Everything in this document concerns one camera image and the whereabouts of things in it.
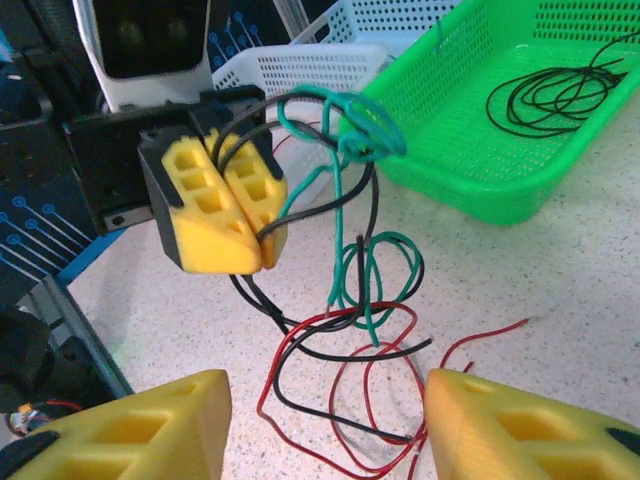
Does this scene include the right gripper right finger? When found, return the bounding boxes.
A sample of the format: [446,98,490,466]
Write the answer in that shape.
[423,367,640,480]

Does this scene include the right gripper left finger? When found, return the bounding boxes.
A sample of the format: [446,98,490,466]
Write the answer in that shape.
[0,368,233,480]

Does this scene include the short red cable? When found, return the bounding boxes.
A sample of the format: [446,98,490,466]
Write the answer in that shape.
[272,121,324,154]

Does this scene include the green cable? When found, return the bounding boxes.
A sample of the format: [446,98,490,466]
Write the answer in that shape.
[277,84,426,349]

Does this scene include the long red cable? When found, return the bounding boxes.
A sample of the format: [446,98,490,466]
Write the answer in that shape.
[255,302,531,477]

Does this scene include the thin black cable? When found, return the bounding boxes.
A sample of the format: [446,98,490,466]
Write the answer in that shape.
[212,92,434,446]

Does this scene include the green plastic basket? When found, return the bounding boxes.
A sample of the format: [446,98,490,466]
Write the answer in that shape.
[339,0,640,227]

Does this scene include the small pale perforated basket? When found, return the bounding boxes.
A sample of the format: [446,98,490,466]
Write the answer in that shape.
[289,0,464,57]

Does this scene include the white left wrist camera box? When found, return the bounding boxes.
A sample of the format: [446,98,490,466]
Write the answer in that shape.
[72,0,214,112]

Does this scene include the aluminium frame post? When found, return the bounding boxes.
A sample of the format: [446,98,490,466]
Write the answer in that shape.
[269,0,314,44]

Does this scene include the coiled black cable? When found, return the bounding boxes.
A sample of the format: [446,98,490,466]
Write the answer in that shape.
[485,29,640,139]

